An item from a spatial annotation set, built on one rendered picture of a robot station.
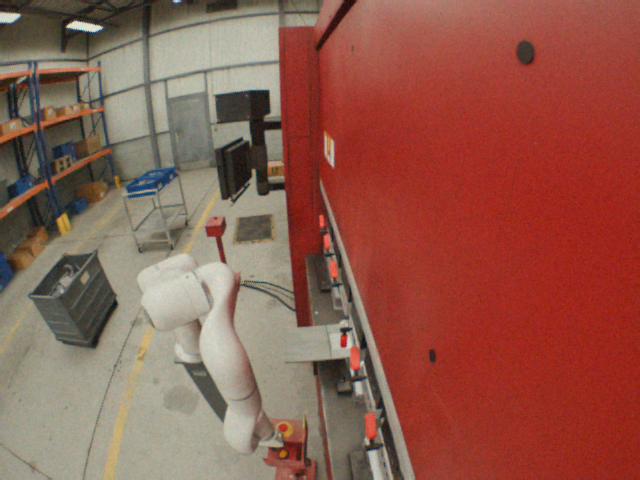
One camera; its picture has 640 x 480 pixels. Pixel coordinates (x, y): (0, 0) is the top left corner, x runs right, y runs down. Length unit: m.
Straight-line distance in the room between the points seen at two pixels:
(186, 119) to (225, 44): 2.36
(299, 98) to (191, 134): 6.90
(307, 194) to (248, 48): 6.70
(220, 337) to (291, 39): 1.44
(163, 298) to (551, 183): 0.60
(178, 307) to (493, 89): 0.59
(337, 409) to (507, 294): 0.97
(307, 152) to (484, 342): 1.48
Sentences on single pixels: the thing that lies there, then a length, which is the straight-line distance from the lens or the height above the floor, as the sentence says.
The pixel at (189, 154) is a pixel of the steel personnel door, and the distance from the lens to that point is 8.46.
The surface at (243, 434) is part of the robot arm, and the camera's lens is 0.77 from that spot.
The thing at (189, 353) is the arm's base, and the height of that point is 1.02.
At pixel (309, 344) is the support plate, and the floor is 1.00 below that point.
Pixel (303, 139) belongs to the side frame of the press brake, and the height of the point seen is 1.64.
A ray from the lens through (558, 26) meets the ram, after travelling 0.21.
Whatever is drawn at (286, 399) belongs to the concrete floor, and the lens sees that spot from 2.15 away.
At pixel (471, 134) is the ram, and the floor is 1.88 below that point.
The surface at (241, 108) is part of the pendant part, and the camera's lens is 1.76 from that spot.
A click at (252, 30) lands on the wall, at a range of 8.16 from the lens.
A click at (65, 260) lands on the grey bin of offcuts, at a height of 0.64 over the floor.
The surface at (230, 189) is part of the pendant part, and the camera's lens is 1.91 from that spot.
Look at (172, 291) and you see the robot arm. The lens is 0.59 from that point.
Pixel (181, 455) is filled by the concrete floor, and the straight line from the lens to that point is 2.17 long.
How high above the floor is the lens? 1.90
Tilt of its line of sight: 30 degrees down
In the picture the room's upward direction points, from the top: 1 degrees counter-clockwise
